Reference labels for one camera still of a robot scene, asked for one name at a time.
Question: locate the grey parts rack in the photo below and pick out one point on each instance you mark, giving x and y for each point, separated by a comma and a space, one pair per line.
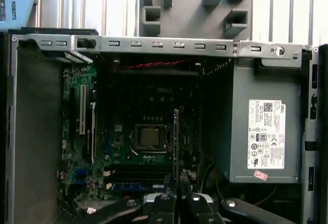
189, 16

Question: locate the black expansion slot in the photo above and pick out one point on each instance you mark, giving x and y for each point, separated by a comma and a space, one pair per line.
73, 111

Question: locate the black open PC case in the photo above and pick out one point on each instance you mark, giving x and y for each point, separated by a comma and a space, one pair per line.
164, 45

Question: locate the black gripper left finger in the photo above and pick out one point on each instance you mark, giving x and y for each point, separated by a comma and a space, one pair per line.
164, 208

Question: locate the grey power supply unit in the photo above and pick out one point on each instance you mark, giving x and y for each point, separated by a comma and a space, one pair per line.
238, 121

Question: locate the metal CPU socket cover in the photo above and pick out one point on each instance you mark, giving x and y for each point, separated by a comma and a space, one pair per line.
136, 137

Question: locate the white power supply label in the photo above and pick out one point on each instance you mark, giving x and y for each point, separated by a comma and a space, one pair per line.
266, 137

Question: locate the green motherboard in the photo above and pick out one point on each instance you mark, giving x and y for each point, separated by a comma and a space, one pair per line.
77, 80

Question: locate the black RAM slot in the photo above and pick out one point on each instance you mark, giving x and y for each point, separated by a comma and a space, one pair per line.
138, 177
138, 167

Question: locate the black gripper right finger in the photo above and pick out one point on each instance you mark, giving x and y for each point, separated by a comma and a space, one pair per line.
194, 208

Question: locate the small pink sticker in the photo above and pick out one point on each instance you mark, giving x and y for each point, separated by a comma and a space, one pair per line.
260, 175

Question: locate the pale blue teach pendant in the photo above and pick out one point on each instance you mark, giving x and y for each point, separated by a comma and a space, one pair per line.
18, 1

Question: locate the blue RAM stick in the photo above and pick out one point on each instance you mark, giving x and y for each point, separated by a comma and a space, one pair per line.
133, 186
175, 144

